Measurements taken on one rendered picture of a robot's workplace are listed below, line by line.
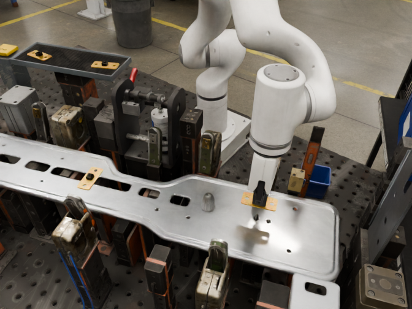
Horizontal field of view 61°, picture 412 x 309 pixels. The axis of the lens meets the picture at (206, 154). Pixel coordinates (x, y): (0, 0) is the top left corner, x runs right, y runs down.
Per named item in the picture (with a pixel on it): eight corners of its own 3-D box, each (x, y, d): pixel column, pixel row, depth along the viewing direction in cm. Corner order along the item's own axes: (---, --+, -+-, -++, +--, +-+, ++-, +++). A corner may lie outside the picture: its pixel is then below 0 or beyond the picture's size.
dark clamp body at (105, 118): (105, 206, 129) (81, 122, 103) (121, 181, 138) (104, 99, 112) (132, 213, 126) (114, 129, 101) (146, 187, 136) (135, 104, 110)
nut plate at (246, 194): (240, 203, 83) (240, 200, 82) (243, 192, 85) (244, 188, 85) (275, 211, 81) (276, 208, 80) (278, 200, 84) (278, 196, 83)
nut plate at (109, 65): (90, 67, 111) (89, 64, 110) (94, 62, 114) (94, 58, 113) (116, 69, 110) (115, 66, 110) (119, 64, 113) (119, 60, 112)
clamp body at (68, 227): (73, 309, 100) (35, 239, 77) (95, 271, 109) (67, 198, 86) (102, 319, 98) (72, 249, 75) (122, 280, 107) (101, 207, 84)
